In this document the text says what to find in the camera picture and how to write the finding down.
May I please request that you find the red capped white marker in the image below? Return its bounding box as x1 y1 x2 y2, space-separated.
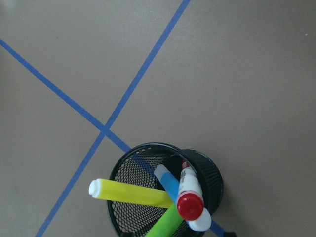
176 160 204 221

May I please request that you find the blue marker pen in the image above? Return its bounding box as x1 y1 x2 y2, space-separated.
154 161 212 232

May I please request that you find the yellow highlighter pen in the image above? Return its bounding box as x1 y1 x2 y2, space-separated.
88 178 173 208

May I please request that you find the black mesh pen cup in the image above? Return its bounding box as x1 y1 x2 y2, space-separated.
107 143 224 237

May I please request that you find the green highlighter pen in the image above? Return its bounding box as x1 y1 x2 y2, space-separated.
145 204 184 237

